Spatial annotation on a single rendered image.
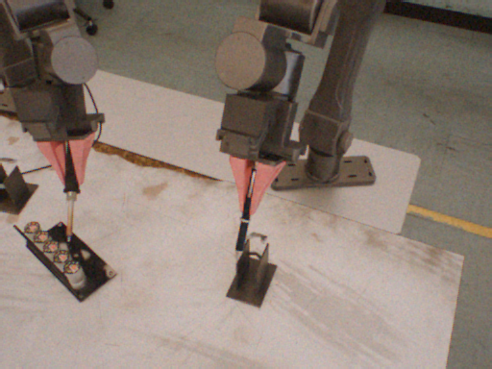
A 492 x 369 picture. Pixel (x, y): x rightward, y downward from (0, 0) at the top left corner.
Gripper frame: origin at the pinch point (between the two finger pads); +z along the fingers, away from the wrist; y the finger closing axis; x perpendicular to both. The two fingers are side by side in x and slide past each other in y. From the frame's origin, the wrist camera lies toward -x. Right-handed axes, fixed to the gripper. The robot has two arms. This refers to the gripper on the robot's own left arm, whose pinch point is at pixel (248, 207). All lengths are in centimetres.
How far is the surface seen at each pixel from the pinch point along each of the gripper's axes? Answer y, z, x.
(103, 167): -36.5, 8.2, 24.3
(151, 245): -18.5, 15.5, 13.0
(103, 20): -162, -21, 207
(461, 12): 35, -66, 259
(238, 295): -1.0, 17.3, 9.4
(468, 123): 47, -9, 187
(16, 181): -46.0, 11.2, 11.8
